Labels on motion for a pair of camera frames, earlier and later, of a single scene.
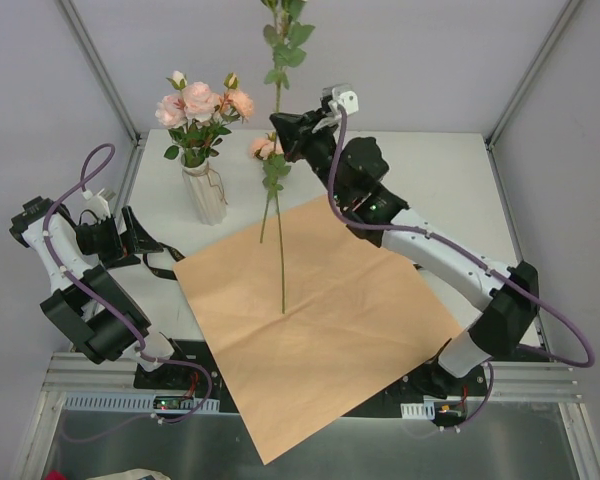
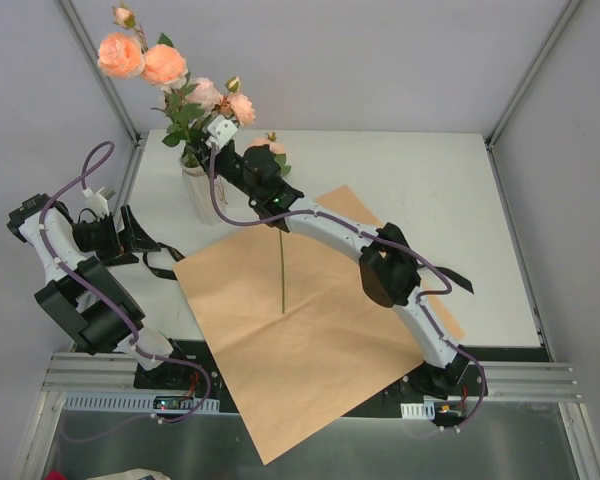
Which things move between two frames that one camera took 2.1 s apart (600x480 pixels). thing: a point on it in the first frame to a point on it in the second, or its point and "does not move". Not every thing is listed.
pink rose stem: x=234 y=103 does not move
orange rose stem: x=290 y=25 to x=124 y=55
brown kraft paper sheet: x=306 y=315 does not move
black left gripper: x=127 y=232 does not move
